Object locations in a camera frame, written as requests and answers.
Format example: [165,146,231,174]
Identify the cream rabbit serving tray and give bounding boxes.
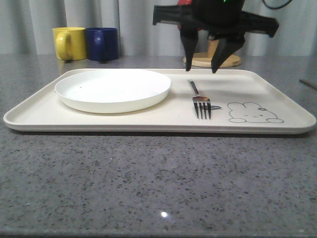
[3,69,317,134]

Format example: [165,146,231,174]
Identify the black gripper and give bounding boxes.
[153,0,279,73]

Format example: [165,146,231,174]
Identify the dark blue mug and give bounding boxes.
[84,27,119,61]

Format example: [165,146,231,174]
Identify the yellow mug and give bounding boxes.
[53,27,87,61]

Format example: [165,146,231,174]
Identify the white round plate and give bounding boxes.
[55,69,171,114]

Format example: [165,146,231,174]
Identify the grey curtain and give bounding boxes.
[0,0,317,56]

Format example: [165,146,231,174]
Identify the silver fork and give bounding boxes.
[188,80,211,120]

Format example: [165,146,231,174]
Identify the wooden mug tree stand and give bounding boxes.
[192,40,242,68]

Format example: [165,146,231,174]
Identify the red mug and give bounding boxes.
[177,0,192,5]

